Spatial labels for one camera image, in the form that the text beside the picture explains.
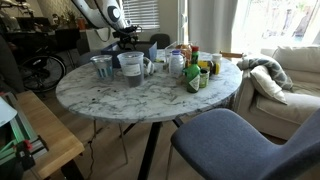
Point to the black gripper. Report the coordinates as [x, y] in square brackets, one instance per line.
[126, 32]

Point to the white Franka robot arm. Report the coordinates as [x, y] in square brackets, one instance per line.
[100, 11]

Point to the clear plastic food box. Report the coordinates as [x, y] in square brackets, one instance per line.
[170, 48]

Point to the clear plastic deli container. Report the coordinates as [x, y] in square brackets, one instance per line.
[132, 71]

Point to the white tote bag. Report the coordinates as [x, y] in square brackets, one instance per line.
[100, 41]

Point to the white patterned cloth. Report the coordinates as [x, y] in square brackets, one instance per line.
[148, 66]

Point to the white window blinds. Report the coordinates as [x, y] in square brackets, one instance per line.
[141, 15]

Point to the dark grey shell chair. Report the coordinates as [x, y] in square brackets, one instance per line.
[160, 40]

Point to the grey transparent tumbler cup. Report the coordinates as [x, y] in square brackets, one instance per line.
[103, 70]

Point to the orange container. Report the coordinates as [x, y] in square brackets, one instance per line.
[81, 23]

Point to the glass jar with lid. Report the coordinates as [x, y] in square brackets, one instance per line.
[176, 65]

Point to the orange snack bag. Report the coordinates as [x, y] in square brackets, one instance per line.
[185, 51]

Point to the black sideboard cabinet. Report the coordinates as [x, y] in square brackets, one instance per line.
[66, 38]

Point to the green potted plant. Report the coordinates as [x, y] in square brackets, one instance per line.
[70, 16]

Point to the black bicycle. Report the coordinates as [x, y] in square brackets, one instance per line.
[63, 71]

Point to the green bottle with red cap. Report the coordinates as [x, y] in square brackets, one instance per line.
[193, 76]

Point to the yellow condiment container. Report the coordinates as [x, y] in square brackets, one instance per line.
[202, 64]

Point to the green labelled glass jar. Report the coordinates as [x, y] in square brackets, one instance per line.
[204, 79]

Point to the beige long curtain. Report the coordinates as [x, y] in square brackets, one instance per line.
[210, 23]

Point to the small white lidded jar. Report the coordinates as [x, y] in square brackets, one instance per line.
[216, 59]

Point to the black jar with yellow lid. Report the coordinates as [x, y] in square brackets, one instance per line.
[215, 69]

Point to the thin metal chair legs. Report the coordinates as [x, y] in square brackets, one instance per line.
[123, 143]

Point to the black table leg base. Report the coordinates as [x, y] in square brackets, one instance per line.
[150, 150]

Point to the wooden side table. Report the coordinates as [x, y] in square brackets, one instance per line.
[50, 133]

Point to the white plastic sheet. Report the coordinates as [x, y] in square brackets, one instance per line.
[6, 111]

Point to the beige throw pillow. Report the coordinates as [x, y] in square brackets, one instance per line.
[266, 85]

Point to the blue fabric shell chair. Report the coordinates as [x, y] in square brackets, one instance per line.
[233, 143]

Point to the grey blanket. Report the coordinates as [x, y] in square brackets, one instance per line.
[273, 70]

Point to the red black clamp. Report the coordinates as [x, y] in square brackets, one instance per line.
[25, 151]

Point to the cream sofa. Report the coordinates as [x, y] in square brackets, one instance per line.
[293, 110]

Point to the wooden chair frame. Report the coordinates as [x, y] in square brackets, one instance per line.
[231, 54]

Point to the green metal rail frame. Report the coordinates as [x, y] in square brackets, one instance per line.
[20, 128]

